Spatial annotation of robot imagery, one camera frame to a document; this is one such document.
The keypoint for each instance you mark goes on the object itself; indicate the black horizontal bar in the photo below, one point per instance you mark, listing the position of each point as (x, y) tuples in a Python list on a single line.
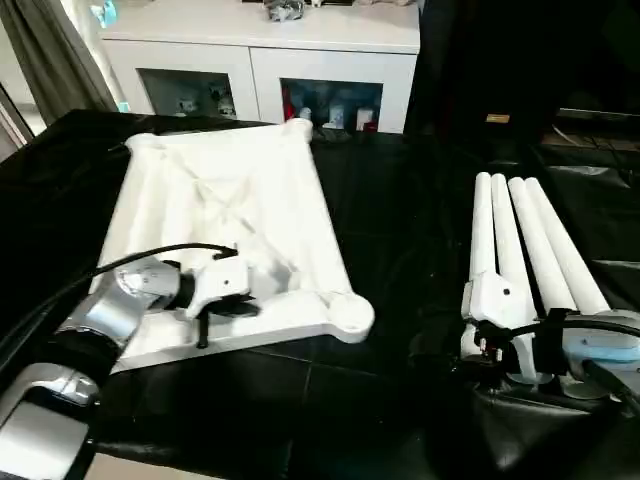
[(600, 114)]

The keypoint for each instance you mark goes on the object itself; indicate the grey crumpled object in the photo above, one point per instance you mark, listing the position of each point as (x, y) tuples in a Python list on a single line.
[(285, 11)]

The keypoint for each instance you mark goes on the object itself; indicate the small yellow label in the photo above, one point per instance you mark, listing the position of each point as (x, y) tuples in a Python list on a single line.
[(498, 118)]

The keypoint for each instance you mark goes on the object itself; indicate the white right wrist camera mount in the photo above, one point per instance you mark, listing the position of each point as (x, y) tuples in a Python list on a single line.
[(500, 295)]

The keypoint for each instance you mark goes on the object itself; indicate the black glossy mat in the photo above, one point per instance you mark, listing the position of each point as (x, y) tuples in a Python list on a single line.
[(400, 225)]

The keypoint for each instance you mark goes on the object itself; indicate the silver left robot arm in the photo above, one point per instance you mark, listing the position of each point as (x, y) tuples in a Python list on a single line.
[(125, 290)]

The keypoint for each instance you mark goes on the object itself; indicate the white plastic stool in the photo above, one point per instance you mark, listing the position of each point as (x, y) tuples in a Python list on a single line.
[(225, 175)]

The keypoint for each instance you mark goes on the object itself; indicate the grey curtain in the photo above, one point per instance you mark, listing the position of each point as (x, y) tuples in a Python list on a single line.
[(50, 50)]

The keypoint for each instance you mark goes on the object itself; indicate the white cabinet with glass doors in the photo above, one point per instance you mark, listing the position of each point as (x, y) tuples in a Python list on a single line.
[(200, 55)]

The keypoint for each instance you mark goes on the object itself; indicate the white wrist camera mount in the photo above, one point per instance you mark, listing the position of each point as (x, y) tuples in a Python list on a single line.
[(225, 280), (500, 295)]

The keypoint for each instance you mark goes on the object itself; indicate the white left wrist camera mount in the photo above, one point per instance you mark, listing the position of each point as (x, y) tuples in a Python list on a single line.
[(225, 280)]

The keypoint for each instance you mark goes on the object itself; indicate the light blue toy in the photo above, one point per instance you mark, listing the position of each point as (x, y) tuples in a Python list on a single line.
[(104, 14)]

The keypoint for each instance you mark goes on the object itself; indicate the white plastic table leg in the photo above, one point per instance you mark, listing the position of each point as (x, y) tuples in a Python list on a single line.
[(537, 240), (565, 245), (507, 235), (482, 225)]

